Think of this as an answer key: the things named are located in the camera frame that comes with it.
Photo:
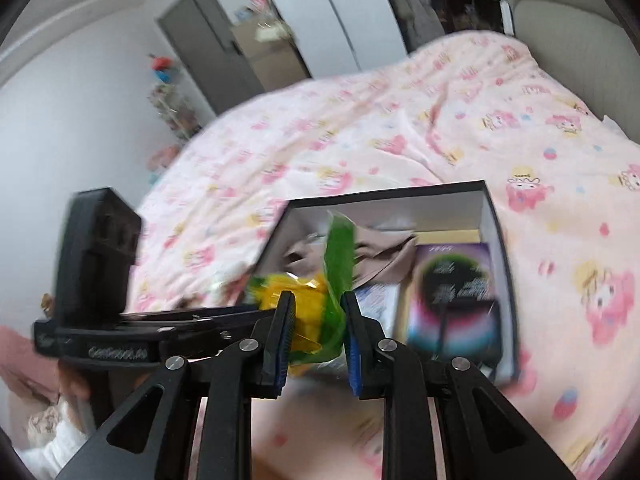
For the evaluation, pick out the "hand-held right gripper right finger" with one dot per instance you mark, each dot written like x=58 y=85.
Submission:
x=352 y=355

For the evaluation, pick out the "padded headboard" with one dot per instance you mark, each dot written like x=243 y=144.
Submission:
x=565 y=35

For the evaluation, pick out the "tan flat card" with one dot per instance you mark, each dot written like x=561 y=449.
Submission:
x=445 y=237

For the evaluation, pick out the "pink printed blanket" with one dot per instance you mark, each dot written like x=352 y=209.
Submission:
x=400 y=125

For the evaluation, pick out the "dark cluttered shelf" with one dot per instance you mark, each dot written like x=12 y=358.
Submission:
x=430 y=0

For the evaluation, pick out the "beige stocking cloth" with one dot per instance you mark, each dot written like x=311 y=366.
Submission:
x=380 y=260

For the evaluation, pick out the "grey door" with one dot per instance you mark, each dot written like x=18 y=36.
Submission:
x=205 y=45

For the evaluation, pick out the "yellow green snack packet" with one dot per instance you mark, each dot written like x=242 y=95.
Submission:
x=305 y=305

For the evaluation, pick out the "toy display shelf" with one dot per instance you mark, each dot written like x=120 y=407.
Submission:
x=172 y=100

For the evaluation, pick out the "person's white clothing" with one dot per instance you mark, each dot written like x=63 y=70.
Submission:
x=55 y=440

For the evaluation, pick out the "person's left forearm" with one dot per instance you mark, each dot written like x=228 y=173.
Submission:
x=25 y=360

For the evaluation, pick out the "white wardrobe panel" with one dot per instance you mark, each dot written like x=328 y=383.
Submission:
x=330 y=15

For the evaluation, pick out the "brown cabinet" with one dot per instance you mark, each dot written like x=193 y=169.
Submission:
x=270 y=55

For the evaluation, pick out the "dark purple booklet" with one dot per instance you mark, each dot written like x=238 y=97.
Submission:
x=450 y=280

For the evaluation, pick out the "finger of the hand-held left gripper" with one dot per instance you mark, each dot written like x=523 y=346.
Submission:
x=215 y=335
x=200 y=313

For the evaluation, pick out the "white printed tissue packet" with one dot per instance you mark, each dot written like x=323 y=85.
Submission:
x=377 y=305

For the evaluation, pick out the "grey cardboard box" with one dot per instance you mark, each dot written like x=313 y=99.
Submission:
x=380 y=210

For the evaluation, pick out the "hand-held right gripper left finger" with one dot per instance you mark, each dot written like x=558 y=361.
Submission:
x=282 y=340

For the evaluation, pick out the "person's left hand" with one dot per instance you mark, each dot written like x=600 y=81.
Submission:
x=74 y=382

